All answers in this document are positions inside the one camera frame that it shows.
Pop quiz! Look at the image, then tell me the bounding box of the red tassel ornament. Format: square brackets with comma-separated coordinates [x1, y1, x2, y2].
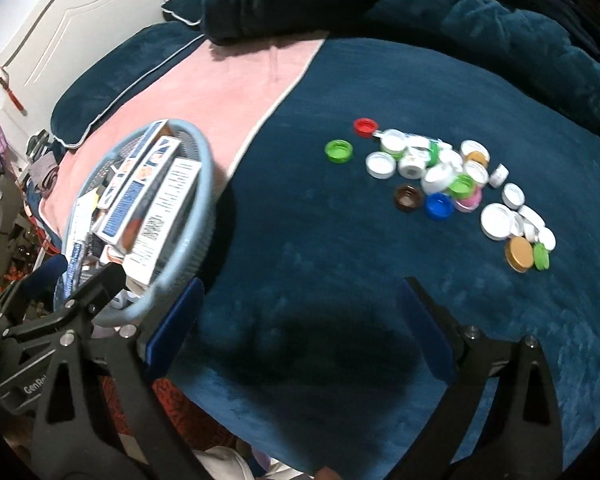
[0, 66, 28, 116]

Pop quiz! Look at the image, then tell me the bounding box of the blue white medicine box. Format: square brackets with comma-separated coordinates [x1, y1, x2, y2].
[97, 119, 170, 210]

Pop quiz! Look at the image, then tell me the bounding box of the brown bottle cap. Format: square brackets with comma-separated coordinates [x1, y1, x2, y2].
[393, 184, 424, 212]

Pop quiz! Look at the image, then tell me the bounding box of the orange bottle cap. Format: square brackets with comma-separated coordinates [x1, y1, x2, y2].
[465, 151, 489, 168]

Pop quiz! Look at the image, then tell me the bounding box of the white round cap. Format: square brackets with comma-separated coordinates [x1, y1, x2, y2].
[501, 183, 526, 210]

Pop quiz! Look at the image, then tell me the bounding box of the white cap with label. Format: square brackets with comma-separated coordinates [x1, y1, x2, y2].
[398, 154, 428, 180]

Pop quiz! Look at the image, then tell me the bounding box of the large white jar lid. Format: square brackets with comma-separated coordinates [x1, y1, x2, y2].
[480, 203, 516, 242]

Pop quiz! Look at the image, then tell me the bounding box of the dark blue bedspread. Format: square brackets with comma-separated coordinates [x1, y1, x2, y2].
[169, 38, 600, 479]

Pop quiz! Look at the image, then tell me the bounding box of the red bottle cap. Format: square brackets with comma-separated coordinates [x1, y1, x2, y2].
[353, 117, 379, 139]

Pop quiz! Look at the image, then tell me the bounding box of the pink bottle cap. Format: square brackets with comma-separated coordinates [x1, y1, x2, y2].
[454, 188, 482, 214]

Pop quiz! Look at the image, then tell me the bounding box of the blue orange medicine box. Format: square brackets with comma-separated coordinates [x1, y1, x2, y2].
[95, 136, 182, 254]

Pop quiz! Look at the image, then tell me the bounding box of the white ribbed cap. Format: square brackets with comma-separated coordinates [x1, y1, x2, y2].
[420, 162, 456, 195]

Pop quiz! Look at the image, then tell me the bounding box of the small green bottle cap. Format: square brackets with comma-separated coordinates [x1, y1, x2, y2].
[324, 139, 353, 164]

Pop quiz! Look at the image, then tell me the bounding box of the green edge cap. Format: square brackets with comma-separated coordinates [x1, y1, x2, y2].
[532, 243, 550, 271]

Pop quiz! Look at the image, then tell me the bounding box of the gold metal lid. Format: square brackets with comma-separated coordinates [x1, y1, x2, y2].
[505, 236, 534, 273]

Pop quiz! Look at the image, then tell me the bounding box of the large green bottle cap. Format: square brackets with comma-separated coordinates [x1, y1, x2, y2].
[448, 174, 477, 200]

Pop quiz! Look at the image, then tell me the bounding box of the white text medicine box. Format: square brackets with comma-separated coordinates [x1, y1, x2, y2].
[123, 157, 201, 287]

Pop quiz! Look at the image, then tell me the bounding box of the dark blue quilt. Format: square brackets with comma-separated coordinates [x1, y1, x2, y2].
[201, 0, 600, 132]

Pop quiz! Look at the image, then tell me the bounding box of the white headboard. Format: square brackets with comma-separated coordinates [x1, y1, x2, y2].
[0, 0, 163, 131]

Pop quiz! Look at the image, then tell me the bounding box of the pink blanket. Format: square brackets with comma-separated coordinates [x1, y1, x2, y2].
[40, 34, 325, 237]

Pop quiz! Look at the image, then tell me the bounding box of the white tilted cap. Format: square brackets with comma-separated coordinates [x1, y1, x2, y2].
[489, 164, 509, 188]

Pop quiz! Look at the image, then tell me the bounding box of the blue bottle cap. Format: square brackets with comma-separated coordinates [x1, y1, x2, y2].
[424, 193, 455, 221]

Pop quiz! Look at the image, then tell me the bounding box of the light blue mesh basket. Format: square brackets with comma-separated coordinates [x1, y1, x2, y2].
[55, 119, 215, 327]

